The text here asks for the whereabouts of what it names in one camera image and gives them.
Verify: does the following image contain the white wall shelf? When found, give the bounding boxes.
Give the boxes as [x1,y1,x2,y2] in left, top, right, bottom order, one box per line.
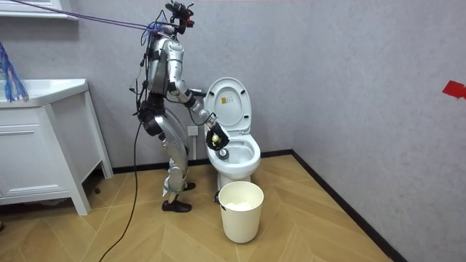
[0,0,79,22]

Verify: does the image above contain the white crumpled paper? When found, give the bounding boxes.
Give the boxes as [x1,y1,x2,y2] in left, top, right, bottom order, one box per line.
[224,201,254,213]

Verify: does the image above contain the white toilet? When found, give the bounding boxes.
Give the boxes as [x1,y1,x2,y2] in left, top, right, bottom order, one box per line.
[202,76,262,194]

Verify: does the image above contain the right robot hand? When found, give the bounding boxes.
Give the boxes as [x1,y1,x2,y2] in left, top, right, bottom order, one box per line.
[205,115,231,152]

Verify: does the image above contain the cream waste bin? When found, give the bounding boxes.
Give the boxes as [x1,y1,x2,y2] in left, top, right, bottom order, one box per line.
[217,180,265,245]

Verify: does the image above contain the black floor cable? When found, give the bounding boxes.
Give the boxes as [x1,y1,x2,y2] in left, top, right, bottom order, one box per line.
[97,122,143,262]

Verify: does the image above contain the red wall tape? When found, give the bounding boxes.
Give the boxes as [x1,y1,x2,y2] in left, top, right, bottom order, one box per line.
[441,79,466,101]

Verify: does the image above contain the cable bundle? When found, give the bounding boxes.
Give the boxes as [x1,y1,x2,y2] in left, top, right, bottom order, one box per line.
[0,0,163,104]

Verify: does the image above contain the robot legs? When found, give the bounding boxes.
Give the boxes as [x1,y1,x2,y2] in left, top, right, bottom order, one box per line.
[140,103,198,214]

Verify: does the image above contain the robot body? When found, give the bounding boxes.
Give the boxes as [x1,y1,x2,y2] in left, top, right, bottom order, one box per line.
[129,1,196,127]

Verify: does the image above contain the white vanity cabinet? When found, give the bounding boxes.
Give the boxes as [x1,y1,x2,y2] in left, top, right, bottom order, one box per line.
[0,78,115,217]

